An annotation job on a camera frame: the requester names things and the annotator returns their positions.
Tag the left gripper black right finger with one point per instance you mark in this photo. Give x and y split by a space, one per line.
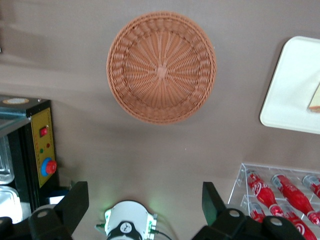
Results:
215 207

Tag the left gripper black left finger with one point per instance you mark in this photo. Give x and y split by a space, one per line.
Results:
72 207

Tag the triangular sandwich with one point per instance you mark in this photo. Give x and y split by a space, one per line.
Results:
316 102

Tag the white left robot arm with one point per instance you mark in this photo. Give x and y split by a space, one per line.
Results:
127 215

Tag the cream rectangular tray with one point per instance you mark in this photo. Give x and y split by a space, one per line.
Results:
287 87

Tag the round brown wicker basket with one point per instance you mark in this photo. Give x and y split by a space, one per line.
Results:
161 70

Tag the clear acrylic bottle rack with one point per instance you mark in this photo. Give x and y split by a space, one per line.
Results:
240 180

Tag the red cola bottle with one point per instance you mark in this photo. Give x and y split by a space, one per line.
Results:
295 195
313 185
300 227
257 213
262 192

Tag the red emergency stop button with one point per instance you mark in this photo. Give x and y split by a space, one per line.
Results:
51 167

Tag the metal food pan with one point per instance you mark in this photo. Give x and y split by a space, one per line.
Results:
6 160
8 205

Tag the black food warmer cabinet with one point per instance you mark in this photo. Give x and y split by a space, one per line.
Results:
25 162

